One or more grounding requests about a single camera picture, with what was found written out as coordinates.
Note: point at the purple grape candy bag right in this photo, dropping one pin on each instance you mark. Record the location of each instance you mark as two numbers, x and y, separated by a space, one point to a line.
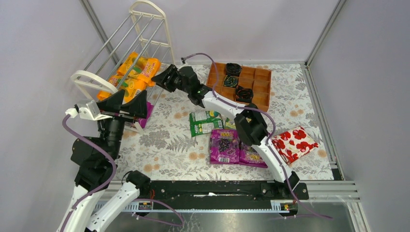
249 157

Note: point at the wooden compartment tray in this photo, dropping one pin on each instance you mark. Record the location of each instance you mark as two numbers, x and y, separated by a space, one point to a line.
241 84

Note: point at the black orange rolled sock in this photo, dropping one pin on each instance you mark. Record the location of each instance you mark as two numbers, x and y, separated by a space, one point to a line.
243 94

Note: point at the purple grape candy bag left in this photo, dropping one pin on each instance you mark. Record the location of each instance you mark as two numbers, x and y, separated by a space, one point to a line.
224 147

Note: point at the purple grape candy bag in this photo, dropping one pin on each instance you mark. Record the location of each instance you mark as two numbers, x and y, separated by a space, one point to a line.
224 147
249 157

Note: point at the red poppy folded cloth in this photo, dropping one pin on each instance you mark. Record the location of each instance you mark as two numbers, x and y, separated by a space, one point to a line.
294 144

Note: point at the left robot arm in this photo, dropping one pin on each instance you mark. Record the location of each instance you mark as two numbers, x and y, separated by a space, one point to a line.
96 157

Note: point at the green candy bag white label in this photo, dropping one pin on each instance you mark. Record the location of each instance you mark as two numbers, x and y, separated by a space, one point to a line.
204 122

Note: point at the black rolled sock, back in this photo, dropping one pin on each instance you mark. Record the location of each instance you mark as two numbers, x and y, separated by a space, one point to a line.
233 69

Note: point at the white metal shoe rack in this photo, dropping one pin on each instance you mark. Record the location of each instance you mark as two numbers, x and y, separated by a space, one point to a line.
144 31

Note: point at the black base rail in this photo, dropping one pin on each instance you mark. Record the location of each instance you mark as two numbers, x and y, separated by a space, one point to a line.
221 195

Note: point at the white camera on left wrist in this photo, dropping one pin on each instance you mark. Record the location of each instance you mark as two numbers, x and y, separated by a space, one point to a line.
88 110

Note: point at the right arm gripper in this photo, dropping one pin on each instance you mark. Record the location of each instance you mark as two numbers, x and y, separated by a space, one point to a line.
172 79

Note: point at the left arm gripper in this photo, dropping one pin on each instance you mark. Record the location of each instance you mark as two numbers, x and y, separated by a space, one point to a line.
118 114

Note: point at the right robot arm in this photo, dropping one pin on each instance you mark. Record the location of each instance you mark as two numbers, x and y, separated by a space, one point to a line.
249 120

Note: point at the green yellow candy bag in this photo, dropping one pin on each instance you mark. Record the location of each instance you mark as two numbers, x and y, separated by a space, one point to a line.
229 124

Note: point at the orange mango candy bag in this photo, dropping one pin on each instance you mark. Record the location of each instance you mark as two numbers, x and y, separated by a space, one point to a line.
143 70

